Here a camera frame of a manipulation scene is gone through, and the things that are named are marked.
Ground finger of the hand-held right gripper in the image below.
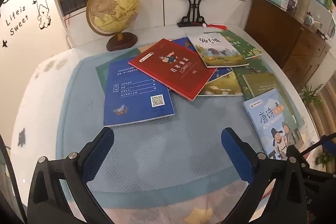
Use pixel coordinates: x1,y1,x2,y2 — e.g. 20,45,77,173
286,146,314,170

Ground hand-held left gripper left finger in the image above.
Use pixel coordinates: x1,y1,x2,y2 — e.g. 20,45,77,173
27,127,115,224

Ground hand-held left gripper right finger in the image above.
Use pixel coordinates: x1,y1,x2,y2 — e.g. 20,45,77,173
221,127,307,224

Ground light blue cartoon figures book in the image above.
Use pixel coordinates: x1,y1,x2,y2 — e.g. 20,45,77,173
243,88,306,160

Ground teal green book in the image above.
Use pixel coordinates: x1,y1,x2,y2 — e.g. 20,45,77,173
95,48,141,94

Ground red book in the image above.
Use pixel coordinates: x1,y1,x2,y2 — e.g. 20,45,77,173
128,38,218,102

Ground green potted plant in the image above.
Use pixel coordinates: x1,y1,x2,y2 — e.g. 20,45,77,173
299,84,325,109

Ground light blue textured mat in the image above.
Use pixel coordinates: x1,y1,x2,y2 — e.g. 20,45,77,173
55,49,302,210

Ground yellow meadow picture book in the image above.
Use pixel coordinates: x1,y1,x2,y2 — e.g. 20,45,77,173
197,71,244,97

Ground olive green book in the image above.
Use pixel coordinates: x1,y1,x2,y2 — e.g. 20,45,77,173
242,73,281,99

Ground black cat sticker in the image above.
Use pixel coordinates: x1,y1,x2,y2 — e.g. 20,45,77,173
17,128,27,147

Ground dark blue picture book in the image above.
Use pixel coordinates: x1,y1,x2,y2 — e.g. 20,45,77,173
172,38,234,84

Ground dark green leaf pattern book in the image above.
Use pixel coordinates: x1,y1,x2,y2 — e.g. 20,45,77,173
233,57,279,101

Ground brown wooden cabinet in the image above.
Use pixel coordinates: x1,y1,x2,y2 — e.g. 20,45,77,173
244,0,332,83

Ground cream book with rabbit picture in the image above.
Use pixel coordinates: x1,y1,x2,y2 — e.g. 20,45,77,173
186,33,249,68

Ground green book with white label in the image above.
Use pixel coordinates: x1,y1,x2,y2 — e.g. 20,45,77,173
219,30,263,60

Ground white grey appliance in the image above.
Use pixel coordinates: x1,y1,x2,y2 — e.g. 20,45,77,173
310,0,336,39

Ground antique yellow globe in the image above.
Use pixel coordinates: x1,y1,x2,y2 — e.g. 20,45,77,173
86,0,140,52

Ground cartoon wall decal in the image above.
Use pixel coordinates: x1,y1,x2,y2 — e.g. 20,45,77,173
0,0,53,49

